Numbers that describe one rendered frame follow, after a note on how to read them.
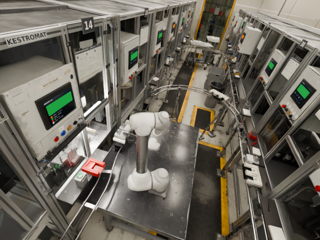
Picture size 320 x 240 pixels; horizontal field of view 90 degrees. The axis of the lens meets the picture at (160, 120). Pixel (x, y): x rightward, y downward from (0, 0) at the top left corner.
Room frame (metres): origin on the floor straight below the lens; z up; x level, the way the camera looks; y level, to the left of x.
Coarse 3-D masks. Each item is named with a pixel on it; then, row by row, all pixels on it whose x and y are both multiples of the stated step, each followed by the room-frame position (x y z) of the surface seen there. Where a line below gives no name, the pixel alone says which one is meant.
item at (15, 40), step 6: (18, 36) 0.66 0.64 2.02; (24, 36) 0.69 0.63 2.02; (30, 36) 0.71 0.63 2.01; (36, 36) 0.74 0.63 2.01; (42, 36) 0.77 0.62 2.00; (6, 42) 0.61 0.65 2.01; (12, 42) 0.63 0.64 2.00; (18, 42) 0.65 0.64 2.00; (24, 42) 0.68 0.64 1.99; (0, 120) 0.45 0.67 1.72
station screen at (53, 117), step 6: (66, 90) 0.79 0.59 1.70; (60, 96) 0.74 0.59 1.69; (72, 96) 0.83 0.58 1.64; (48, 102) 0.66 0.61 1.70; (72, 102) 0.82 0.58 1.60; (60, 108) 0.72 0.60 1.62; (66, 108) 0.76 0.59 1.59; (72, 108) 0.81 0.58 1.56; (48, 114) 0.64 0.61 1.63; (54, 114) 0.67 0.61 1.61; (60, 114) 0.71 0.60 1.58; (66, 114) 0.75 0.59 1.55; (54, 120) 0.66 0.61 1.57
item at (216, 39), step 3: (207, 36) 8.11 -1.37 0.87; (210, 36) 8.14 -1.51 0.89; (207, 39) 7.64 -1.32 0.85; (210, 39) 7.50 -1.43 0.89; (213, 39) 7.72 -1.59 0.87; (216, 39) 7.37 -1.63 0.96; (219, 39) 7.63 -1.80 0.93; (219, 42) 7.37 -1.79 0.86; (213, 48) 8.13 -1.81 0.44; (204, 51) 7.98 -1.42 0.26; (207, 51) 8.07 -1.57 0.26; (210, 51) 8.16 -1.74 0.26; (201, 54) 8.13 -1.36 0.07; (204, 54) 7.52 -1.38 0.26; (207, 54) 7.60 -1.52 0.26; (213, 54) 7.77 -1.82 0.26; (210, 57) 8.13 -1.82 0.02; (213, 57) 7.37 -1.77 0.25
